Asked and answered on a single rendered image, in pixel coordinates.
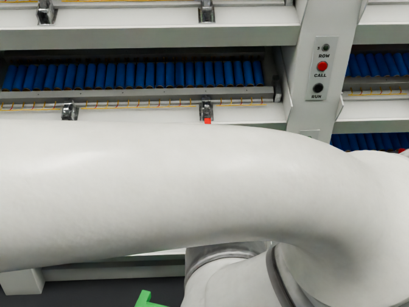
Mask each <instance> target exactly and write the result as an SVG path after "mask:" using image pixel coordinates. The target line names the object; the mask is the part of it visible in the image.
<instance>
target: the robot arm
mask: <svg viewBox="0 0 409 307"><path fill-rule="evenodd" d="M264 241H274V242H279V243H278V244H276V245H275V246H274V247H272V248H271V249H269V250H267V249H266V247H265V243H264ZM182 248H187V249H186V253H185V279H184V299H183V302H182V304H181V306H180V307H409V149H407V150H405V151H403V152H401V153H399V154H397V153H387V152H381V151H376V150H358V151H353V152H347V153H346V152H344V151H342V150H340V149H338V148H336V147H334V146H331V145H330V144H328V143H324V142H322V141H318V140H316V139H313V138H309V137H307V136H304V135H300V134H296V133H291V132H286V131H282V130H274V129H266V128H261V127H247V126H240V125H221V124H186V123H163V122H112V121H61V120H34V119H0V273H2V272H11V271H16V270H24V269H33V268H39V267H47V266H56V265H61V264H69V263H78V262H84V261H92V260H97V259H106V258H115V257H120V256H128V255H137V254H142V253H151V252H160V251H165V250H173V249H182Z"/></svg>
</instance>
